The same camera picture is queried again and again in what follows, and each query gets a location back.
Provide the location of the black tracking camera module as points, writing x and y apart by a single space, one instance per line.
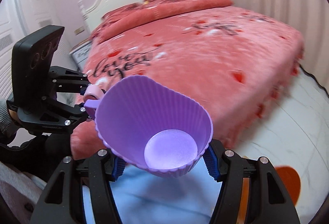
31 60

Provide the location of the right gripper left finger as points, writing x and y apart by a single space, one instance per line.
62 199

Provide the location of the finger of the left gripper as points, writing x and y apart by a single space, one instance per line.
68 117
64 80

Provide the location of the wall power outlet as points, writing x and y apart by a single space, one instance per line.
79 30

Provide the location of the pink heart-print bed blanket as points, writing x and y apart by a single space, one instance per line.
232 61

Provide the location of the pink plastic tube toy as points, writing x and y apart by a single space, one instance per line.
93 92

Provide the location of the folded red quilt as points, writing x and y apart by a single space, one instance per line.
136 14

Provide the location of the white nightstand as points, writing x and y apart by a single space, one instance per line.
80 53

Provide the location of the white louvered wardrobe door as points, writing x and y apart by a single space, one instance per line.
18 19

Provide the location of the light blue clothed lap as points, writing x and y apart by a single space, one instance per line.
141 197

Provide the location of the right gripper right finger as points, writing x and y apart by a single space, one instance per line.
252 191

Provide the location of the purple silicone cup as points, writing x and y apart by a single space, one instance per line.
151 126

